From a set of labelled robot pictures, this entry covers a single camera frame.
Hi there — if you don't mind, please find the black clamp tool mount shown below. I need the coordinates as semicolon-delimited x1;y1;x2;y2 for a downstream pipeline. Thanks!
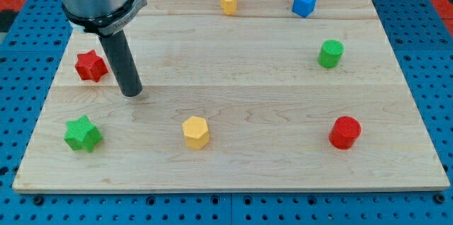
62;0;147;37

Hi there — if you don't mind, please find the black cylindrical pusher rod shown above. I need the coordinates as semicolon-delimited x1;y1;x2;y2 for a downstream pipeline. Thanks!
99;30;142;97

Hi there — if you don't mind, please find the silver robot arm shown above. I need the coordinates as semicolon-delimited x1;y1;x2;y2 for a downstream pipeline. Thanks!
62;0;147;97

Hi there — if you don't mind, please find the blue cube block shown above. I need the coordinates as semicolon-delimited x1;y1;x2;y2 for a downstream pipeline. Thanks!
292;0;317;18

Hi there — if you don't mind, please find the red star block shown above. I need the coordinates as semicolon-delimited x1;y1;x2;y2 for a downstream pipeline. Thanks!
75;50;108;82

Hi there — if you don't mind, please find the green star block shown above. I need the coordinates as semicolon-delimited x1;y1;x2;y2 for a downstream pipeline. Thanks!
64;115;103;153

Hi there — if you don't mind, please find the yellow hexagon block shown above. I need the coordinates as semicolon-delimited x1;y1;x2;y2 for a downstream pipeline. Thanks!
182;116;210;150

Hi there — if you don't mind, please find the light wooden board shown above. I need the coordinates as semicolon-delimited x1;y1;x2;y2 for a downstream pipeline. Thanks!
12;0;450;194

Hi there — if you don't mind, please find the green cylinder block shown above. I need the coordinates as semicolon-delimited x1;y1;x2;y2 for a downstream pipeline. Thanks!
317;39;344;69

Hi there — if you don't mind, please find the red cylinder block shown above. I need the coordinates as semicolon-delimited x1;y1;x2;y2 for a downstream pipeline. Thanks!
328;116;362;149

